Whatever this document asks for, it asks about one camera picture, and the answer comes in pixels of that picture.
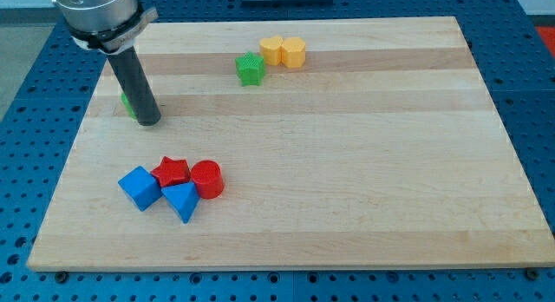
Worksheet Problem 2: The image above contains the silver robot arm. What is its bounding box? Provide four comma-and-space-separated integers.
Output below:
52, 0, 158, 55

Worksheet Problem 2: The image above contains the yellow hexagon block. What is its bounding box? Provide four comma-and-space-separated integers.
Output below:
282, 36, 306, 69

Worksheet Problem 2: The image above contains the wooden board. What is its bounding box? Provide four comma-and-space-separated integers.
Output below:
28, 16, 554, 272

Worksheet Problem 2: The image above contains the red cylinder block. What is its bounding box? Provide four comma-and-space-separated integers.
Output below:
191, 160, 225, 200

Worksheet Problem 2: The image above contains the green star block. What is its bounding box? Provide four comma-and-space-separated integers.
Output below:
235, 52, 265, 86

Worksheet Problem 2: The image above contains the blue triangle block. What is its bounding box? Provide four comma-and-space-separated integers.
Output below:
161, 182, 200, 224

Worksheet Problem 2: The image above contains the red star block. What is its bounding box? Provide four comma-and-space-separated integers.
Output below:
151, 156, 191, 187

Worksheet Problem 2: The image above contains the blue cube block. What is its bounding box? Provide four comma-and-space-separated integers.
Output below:
118, 167, 162, 212

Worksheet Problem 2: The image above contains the green block behind rod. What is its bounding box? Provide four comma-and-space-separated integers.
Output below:
121, 92, 137, 120

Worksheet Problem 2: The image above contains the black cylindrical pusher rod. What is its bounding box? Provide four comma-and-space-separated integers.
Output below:
108, 47, 161, 126

